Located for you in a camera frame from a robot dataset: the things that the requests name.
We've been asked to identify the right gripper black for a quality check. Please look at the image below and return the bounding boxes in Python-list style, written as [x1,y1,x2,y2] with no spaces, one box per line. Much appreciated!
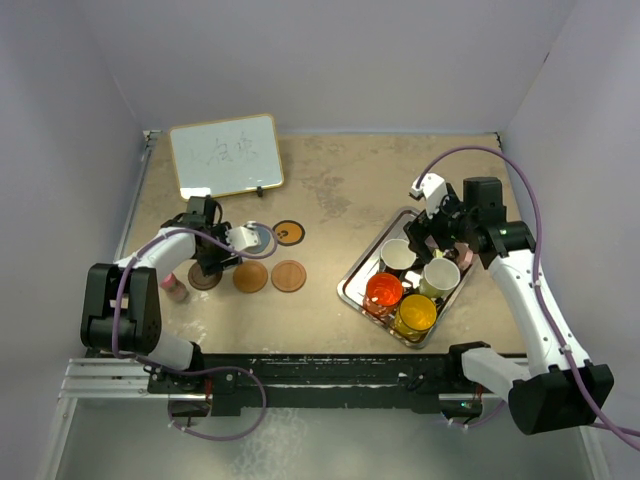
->
[405,186,477,263]

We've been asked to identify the dark mug white interior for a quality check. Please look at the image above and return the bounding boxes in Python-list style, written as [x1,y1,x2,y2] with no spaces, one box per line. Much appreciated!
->
[379,238,417,272]

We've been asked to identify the dark wooden coaster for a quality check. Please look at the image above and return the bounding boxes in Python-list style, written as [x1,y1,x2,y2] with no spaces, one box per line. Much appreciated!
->
[187,262,223,291]

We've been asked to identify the light wooden coaster top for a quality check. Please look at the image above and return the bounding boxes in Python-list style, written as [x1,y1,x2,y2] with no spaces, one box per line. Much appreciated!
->
[232,260,268,293]

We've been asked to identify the light wooden coaster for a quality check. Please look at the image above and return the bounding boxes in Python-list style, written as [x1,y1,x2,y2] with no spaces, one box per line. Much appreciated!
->
[232,260,268,293]
[271,260,307,293]

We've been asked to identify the light wooden coaster bottom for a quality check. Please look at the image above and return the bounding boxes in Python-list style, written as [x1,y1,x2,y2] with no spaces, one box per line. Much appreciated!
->
[271,260,307,293]

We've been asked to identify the pink mug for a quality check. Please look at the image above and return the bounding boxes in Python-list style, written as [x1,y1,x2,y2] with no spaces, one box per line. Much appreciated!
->
[454,243,474,271]

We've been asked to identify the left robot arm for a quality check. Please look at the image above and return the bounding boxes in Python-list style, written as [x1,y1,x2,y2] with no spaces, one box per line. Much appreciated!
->
[80,196,240,392]

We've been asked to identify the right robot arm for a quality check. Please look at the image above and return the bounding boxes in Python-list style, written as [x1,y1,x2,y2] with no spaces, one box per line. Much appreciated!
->
[404,174,614,435]

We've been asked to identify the blue round coaster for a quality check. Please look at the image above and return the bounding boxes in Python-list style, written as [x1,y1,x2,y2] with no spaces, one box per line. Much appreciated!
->
[246,226,272,255]

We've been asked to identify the orange glass cup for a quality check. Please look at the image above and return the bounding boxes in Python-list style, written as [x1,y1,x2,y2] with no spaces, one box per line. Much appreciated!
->
[363,273,404,318]

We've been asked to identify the yellow glass cup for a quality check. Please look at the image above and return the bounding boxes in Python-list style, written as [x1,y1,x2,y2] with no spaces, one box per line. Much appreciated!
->
[393,294,437,342]

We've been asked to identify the orange black smiley coaster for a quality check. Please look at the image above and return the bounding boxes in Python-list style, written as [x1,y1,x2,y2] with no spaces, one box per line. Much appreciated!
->
[272,220,306,247]

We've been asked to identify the pale yellow mug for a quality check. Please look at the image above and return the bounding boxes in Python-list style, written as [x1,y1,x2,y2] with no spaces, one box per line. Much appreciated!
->
[418,258,461,299]

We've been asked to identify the white board with stand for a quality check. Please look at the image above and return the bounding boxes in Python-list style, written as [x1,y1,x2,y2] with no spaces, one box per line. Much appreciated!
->
[168,114,284,200]

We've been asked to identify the steel tray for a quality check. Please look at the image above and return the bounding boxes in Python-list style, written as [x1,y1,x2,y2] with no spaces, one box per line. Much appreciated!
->
[337,206,479,350]

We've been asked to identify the small pink bottle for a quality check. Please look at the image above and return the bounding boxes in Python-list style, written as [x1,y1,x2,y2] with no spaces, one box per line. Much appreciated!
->
[160,273,189,303]

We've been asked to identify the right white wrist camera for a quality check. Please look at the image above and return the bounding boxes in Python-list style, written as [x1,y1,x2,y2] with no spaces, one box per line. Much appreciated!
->
[409,173,448,217]

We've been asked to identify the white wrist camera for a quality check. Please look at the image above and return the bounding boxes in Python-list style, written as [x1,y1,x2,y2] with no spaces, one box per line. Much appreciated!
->
[409,173,448,217]
[225,222,262,254]

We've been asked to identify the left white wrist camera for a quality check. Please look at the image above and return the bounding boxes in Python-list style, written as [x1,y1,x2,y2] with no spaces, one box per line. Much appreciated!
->
[225,222,262,254]

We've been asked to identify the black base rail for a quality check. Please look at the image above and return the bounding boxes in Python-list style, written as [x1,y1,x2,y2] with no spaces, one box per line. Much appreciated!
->
[148,354,491,421]

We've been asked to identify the aluminium frame rail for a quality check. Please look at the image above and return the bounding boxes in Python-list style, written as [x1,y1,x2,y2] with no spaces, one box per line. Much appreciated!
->
[59,358,149,399]

